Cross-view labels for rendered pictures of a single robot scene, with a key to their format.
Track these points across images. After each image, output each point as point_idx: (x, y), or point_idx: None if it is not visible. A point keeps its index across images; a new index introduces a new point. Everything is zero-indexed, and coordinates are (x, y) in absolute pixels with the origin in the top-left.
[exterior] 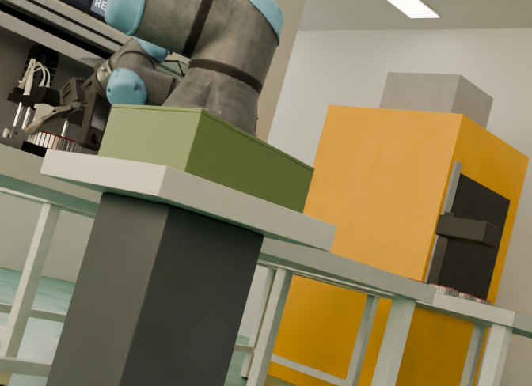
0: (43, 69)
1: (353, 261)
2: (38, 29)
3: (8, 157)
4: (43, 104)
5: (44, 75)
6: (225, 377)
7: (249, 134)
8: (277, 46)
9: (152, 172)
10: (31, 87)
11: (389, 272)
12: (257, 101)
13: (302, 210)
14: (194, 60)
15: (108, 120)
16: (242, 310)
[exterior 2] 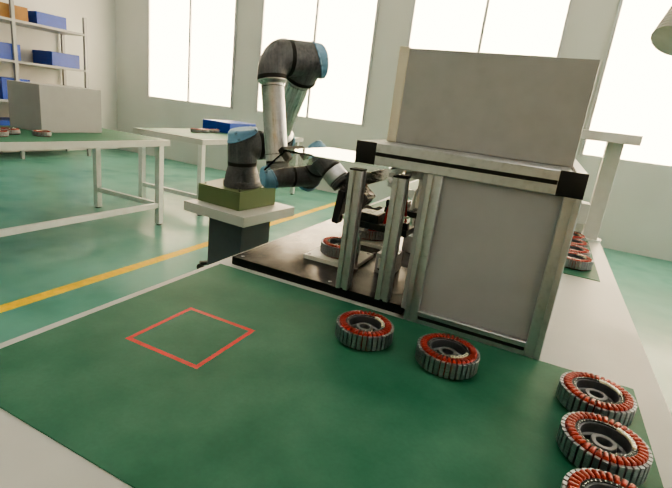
0: (418, 187)
1: (105, 304)
2: None
3: None
4: (379, 206)
5: (415, 191)
6: (207, 260)
7: (222, 178)
8: (227, 142)
9: None
10: (415, 202)
11: (15, 338)
12: (227, 166)
13: (198, 198)
14: None
15: (275, 190)
16: (208, 238)
